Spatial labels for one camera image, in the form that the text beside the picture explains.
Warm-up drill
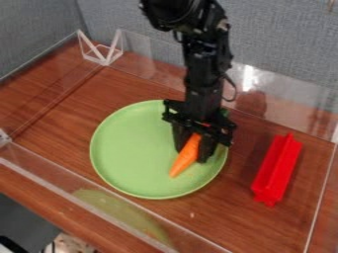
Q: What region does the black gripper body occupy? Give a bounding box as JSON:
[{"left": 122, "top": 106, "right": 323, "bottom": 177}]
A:
[{"left": 163, "top": 82, "right": 236, "bottom": 146}]

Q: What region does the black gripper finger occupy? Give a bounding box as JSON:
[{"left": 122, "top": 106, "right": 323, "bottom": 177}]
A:
[
  {"left": 196, "top": 134, "right": 217, "bottom": 163},
  {"left": 171, "top": 123, "right": 191, "bottom": 152}
]

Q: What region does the orange toy carrot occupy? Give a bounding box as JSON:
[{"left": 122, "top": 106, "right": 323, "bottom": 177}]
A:
[{"left": 168, "top": 108, "right": 229, "bottom": 179}]

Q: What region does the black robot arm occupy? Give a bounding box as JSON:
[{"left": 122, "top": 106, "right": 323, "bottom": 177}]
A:
[{"left": 140, "top": 0, "right": 236, "bottom": 163}]

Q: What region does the green round plate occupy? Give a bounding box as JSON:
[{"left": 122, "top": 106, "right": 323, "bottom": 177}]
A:
[{"left": 89, "top": 100, "right": 227, "bottom": 200}]

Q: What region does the red plastic block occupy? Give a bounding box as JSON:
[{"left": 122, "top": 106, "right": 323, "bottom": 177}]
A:
[{"left": 251, "top": 133, "right": 301, "bottom": 207}]

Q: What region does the black cable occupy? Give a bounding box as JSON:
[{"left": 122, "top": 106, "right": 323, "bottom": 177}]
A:
[{"left": 219, "top": 73, "right": 239, "bottom": 103}]

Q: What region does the clear acrylic corner bracket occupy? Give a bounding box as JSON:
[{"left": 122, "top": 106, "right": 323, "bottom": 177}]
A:
[{"left": 76, "top": 30, "right": 124, "bottom": 66}]

